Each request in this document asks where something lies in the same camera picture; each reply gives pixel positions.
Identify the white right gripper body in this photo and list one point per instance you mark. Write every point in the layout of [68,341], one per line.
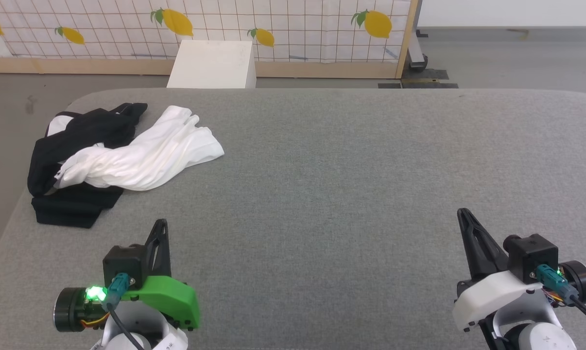
[497,296]

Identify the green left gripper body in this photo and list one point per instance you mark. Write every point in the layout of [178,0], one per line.
[171,299]

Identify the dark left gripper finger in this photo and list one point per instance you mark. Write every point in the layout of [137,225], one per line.
[151,257]
[166,257]

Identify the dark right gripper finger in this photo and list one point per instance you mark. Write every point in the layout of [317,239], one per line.
[492,257]
[473,265]

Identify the black and white T-shirt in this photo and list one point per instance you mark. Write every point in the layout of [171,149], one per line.
[152,150]

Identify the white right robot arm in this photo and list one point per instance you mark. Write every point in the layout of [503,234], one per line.
[536,333]

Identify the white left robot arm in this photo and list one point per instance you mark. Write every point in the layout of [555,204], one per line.
[142,328]

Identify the long black floor mat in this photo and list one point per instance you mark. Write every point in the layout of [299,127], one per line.
[429,85]

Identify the white box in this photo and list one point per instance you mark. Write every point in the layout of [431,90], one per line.
[210,65]

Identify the small black floor mat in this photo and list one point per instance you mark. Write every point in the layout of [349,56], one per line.
[389,85]

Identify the black wheeled stand foot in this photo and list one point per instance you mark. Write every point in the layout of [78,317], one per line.
[417,56]

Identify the lemon print partition screen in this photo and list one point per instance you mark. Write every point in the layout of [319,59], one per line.
[298,19]

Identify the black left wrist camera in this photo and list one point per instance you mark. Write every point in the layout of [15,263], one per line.
[123,265]

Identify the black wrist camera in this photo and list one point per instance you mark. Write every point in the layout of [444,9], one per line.
[123,265]
[533,255]

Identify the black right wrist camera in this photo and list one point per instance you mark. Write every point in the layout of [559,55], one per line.
[533,255]

